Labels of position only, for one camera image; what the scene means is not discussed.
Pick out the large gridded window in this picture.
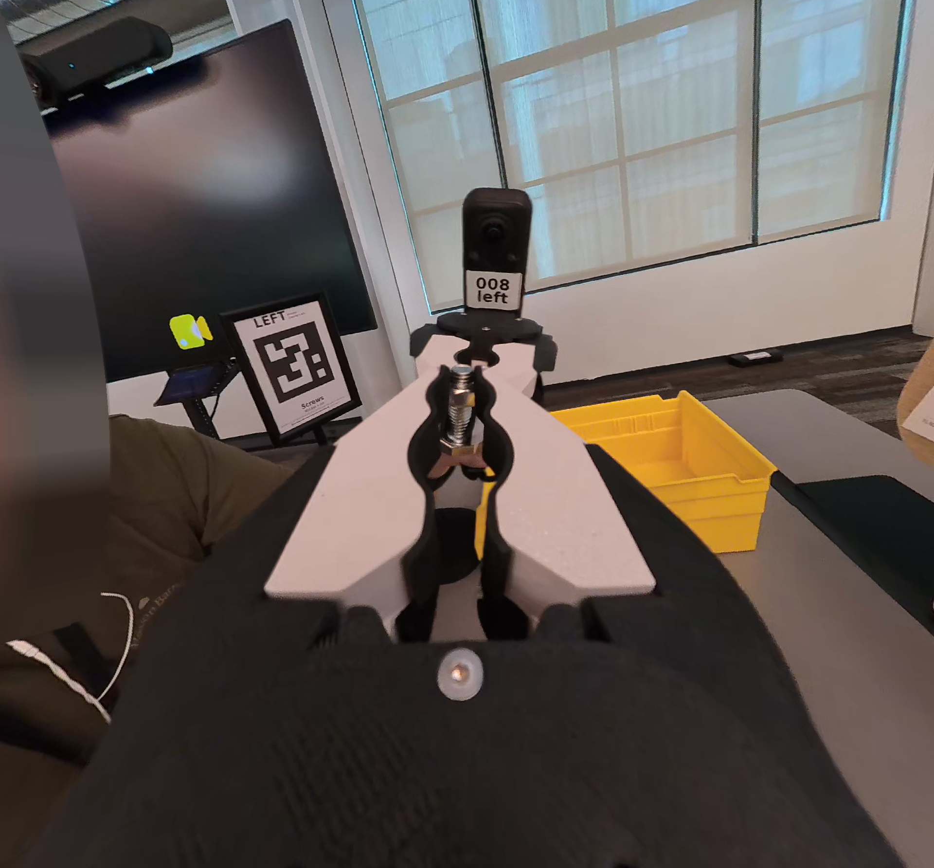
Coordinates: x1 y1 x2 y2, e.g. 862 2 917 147
349 0 922 296

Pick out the yellow camera-shaped sticker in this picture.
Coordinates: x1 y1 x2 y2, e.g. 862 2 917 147
169 313 214 351

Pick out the dark table mat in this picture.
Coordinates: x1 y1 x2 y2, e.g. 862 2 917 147
772 474 934 628

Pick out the black video bar camera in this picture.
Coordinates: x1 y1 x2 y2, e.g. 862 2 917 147
18 16 174 110

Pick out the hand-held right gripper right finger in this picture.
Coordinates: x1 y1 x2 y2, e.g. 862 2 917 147
473 364 656 641

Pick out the large black display screen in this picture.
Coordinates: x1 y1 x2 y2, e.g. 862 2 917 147
40 18 379 383

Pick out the framed marker sign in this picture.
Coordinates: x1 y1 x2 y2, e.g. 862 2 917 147
219 291 363 446

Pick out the yellow plastic bin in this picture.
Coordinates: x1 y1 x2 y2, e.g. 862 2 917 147
474 390 778 562

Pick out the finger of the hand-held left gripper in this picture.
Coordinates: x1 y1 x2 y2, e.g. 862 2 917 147
485 344 544 402
414 334 475 384

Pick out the steel hex bolt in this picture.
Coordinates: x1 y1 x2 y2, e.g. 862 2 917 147
429 364 488 481

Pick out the small tablet on stand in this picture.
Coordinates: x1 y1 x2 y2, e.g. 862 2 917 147
153 361 238 438

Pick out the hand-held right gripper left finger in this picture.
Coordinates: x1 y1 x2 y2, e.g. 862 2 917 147
264 364 449 643

